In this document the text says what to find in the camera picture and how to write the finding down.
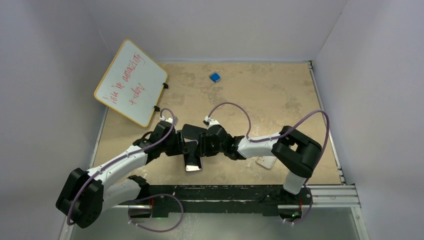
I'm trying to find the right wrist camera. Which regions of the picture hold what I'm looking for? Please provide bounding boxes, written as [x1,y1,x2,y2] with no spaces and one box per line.
[203,116,220,129]

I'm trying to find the purple cable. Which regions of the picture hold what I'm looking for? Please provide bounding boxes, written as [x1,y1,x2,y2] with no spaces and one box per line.
[205,101,331,183]
[66,107,176,227]

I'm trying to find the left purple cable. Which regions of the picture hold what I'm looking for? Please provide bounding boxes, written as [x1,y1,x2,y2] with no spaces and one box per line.
[66,107,176,227]

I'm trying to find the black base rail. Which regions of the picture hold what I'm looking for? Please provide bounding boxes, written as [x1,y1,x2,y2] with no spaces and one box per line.
[126,184,313,220]

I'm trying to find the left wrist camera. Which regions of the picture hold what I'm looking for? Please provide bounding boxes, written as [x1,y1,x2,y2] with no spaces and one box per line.
[159,116,179,125]

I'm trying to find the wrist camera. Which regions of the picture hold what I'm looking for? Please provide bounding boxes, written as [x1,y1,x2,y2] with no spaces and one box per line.
[159,116,179,125]
[203,116,220,129]

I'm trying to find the blue eraser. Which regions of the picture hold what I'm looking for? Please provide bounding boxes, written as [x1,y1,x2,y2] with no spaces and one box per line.
[209,72,221,83]

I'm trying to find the lavender phone case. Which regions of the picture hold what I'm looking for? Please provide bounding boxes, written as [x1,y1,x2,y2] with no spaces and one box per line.
[185,140,198,149]

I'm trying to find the whiteboard with yellow frame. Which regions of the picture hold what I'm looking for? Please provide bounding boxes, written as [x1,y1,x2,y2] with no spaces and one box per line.
[94,39,168,127]

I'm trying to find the black phone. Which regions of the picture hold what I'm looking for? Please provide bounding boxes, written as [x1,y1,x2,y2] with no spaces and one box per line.
[181,124,207,141]
[183,147,202,173]

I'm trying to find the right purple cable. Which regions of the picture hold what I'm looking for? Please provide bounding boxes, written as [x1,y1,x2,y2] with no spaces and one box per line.
[205,101,331,183]

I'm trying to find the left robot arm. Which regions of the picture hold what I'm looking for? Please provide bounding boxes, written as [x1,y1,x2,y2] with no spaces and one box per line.
[55,117,188,228]

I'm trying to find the white phone case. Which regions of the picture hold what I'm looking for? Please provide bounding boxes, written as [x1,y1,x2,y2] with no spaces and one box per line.
[255,156,277,170]

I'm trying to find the aluminium frame rail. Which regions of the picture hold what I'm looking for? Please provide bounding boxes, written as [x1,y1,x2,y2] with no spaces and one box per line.
[309,185,361,208]

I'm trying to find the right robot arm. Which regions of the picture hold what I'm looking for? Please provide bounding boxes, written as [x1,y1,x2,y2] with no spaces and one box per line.
[195,124,323,204]

